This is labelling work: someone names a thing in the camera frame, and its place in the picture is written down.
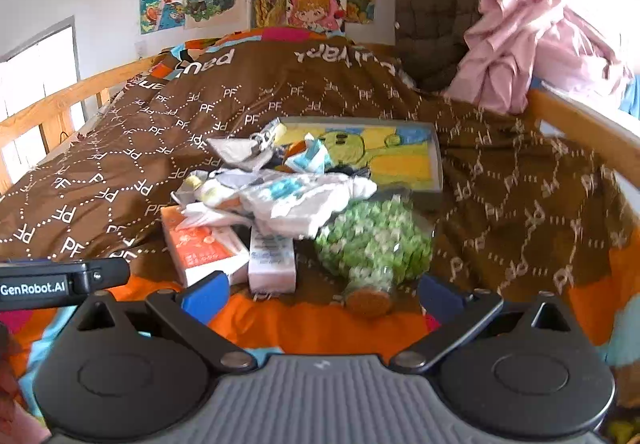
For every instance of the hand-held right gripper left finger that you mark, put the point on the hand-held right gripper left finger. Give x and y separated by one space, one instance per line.
205 299

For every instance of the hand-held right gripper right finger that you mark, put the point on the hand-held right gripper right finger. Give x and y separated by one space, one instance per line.
440 299

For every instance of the pastel striped white cloth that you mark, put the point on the pastel striped white cloth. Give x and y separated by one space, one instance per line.
290 201

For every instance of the colourful picture tray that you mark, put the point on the colourful picture tray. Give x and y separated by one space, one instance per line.
395 159

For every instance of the orange fabric band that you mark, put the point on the orange fabric band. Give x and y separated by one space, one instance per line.
294 147

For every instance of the blue white striped cloth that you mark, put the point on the blue white striped cloth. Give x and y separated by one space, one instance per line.
312 156

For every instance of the orange and white box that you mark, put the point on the orange and white box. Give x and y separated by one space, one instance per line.
200 249

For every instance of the white box with blue print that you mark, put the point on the white box with blue print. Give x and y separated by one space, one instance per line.
272 264

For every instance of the glass jar of green stars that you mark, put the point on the glass jar of green stars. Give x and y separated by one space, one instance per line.
375 239

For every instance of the brown printed blanket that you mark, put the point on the brown printed blanket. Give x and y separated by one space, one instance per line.
500 149

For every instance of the window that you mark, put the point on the window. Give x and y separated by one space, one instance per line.
40 69

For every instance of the pink cloth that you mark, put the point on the pink cloth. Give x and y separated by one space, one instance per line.
510 54

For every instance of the wooden slatted bed rail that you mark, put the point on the wooden slatted bed rail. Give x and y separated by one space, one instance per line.
55 104

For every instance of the plain wooden bed rail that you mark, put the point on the plain wooden bed rail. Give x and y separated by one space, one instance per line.
580 124

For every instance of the pink framed girl wall poster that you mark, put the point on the pink framed girl wall poster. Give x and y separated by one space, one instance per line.
315 6

